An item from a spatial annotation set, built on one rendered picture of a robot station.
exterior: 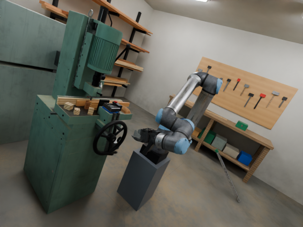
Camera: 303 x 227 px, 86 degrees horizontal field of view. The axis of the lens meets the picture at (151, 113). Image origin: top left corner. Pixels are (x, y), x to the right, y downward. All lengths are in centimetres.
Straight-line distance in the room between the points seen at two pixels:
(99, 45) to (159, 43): 381
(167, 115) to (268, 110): 331
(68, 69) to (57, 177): 82
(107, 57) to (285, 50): 363
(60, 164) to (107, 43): 91
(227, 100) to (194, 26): 201
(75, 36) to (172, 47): 356
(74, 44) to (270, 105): 367
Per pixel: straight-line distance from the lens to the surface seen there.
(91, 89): 132
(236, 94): 410
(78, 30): 142
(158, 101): 470
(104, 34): 122
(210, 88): 137
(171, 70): 459
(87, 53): 135
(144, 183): 170
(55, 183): 151
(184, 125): 95
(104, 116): 123
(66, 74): 147
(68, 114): 118
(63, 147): 130
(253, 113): 409
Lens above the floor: 141
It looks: 17 degrees down
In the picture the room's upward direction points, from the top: 23 degrees clockwise
